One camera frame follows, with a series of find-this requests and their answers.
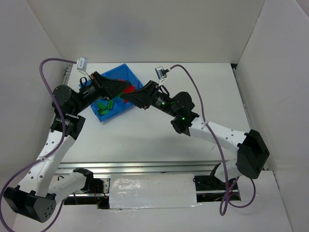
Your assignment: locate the large red green lego assembly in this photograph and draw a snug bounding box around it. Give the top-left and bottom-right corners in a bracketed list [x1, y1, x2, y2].
[118, 85, 135, 98]

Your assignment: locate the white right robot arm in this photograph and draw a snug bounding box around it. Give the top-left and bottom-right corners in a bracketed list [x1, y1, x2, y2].
[120, 81, 270, 183]

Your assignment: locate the green square lego brick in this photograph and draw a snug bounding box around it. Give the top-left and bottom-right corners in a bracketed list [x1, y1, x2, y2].
[98, 109, 109, 116]

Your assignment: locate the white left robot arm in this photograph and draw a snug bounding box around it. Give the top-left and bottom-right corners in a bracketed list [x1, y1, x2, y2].
[3, 72, 131, 223]

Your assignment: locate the blue plastic divided bin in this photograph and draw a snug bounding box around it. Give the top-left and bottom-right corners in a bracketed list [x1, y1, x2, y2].
[90, 63, 143, 123]

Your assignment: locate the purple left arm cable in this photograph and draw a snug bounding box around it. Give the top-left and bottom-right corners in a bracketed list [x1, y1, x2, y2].
[0, 58, 79, 231]

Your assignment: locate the silver foil tape sheet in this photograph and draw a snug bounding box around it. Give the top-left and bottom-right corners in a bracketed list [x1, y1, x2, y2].
[109, 174, 198, 209]

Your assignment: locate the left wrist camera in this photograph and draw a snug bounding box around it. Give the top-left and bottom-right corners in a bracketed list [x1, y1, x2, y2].
[76, 57, 88, 72]

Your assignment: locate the long green lego plate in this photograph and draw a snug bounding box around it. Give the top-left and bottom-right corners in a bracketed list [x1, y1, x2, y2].
[96, 101, 107, 110]

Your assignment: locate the green numbered lego brick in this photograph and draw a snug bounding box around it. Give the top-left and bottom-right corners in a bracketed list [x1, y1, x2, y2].
[107, 100, 114, 110]

